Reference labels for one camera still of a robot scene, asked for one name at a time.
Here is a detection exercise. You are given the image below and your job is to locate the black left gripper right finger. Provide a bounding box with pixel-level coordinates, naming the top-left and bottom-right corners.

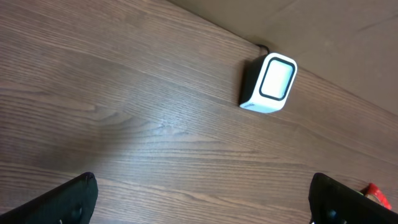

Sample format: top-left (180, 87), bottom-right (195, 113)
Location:
top-left (308, 172), bottom-right (397, 224)

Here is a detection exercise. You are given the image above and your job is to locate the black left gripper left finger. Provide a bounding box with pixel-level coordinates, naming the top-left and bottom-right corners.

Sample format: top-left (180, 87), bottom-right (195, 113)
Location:
top-left (1, 172), bottom-right (98, 224)

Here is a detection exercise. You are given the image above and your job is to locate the orange spaghetti pack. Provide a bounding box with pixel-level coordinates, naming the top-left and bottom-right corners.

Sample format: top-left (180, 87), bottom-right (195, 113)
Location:
top-left (360, 183), bottom-right (392, 210)

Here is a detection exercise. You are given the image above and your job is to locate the white barcode scanner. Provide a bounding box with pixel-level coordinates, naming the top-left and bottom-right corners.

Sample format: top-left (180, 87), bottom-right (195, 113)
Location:
top-left (239, 53), bottom-right (297, 113)

